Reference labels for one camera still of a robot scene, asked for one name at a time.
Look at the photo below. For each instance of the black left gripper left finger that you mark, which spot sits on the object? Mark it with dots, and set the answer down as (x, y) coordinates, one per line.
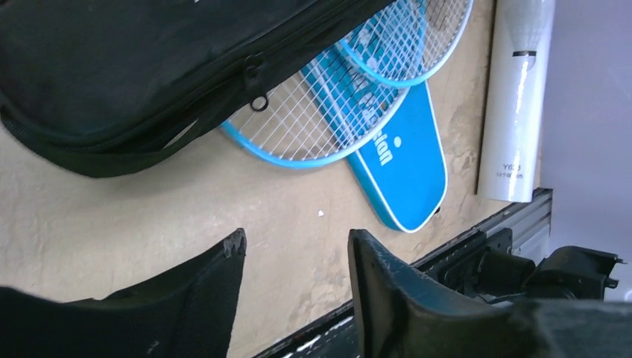
(186, 311)

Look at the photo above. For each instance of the light blue badminton racket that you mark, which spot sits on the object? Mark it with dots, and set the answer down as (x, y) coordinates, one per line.
(321, 123)
(406, 42)

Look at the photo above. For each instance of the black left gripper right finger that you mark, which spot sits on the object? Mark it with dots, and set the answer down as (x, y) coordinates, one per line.
(402, 312)

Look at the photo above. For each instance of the black Crossway racket cover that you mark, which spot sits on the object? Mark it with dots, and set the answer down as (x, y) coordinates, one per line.
(111, 88)

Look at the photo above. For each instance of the blue racket cover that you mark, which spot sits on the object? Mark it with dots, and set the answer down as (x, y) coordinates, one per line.
(401, 168)

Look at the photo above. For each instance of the white shuttlecock tube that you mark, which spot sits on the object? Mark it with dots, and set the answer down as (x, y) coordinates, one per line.
(516, 87)

